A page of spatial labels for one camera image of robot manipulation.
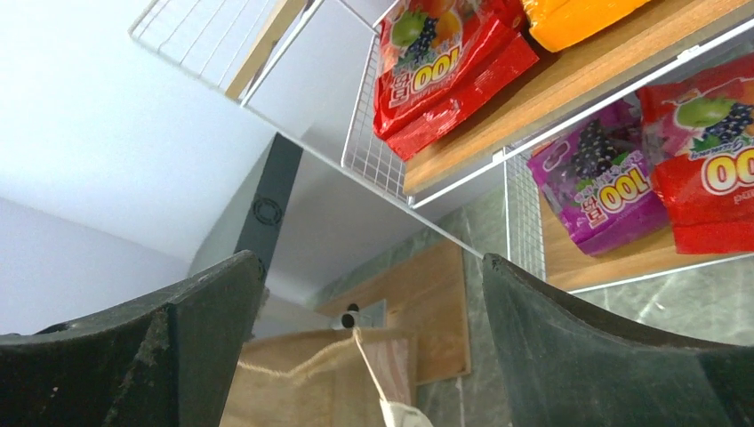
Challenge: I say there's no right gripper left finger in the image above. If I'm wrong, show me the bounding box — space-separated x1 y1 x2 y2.
1 251 264 426

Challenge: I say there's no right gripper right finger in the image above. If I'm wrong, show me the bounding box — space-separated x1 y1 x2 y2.
483 254 753 426

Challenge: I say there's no brown burlap grocery bag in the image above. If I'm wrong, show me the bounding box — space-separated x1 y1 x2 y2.
220 328 431 427

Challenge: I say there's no red snack bag shelf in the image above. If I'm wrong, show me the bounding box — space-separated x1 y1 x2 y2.
636 54 753 254
373 1 539 161

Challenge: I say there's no purple snack bag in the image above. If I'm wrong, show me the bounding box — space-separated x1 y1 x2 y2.
527 99 669 257

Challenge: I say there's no orange snack bag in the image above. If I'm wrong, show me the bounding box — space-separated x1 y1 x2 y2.
521 0 647 52

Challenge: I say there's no white wire shelf rack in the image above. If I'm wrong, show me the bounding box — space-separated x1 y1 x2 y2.
128 0 754 296

